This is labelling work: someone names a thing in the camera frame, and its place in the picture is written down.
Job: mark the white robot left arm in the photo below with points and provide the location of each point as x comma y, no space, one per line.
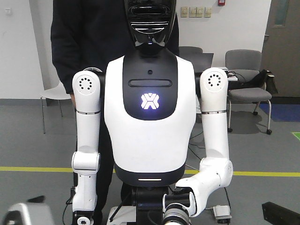
86,159

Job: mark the white black humanoid robot body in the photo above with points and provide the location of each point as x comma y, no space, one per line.
149,111

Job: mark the white plastic chair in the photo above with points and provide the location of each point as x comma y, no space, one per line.
57,93

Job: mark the person in dark sweater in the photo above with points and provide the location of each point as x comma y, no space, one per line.
91,33

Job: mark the grey office chair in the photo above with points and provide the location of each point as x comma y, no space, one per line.
245,64

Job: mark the black own gripper part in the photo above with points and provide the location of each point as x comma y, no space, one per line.
278,215

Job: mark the grey own robot wrist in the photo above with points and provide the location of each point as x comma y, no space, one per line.
32,212

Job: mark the grey foot pedal switch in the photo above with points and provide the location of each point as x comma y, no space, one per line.
222,212

